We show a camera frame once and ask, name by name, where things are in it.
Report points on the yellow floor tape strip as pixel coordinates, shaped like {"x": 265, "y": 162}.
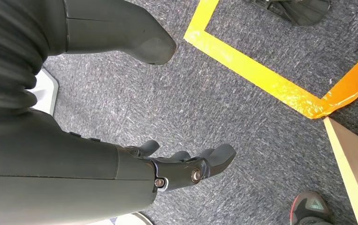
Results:
{"x": 259, "y": 74}

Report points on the white flat plate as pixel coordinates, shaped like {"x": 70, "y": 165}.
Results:
{"x": 45, "y": 93}

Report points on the black robot foot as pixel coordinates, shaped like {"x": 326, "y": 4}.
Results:
{"x": 300, "y": 11}

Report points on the grey red-trimmed shoe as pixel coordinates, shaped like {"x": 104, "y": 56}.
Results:
{"x": 309, "y": 208}

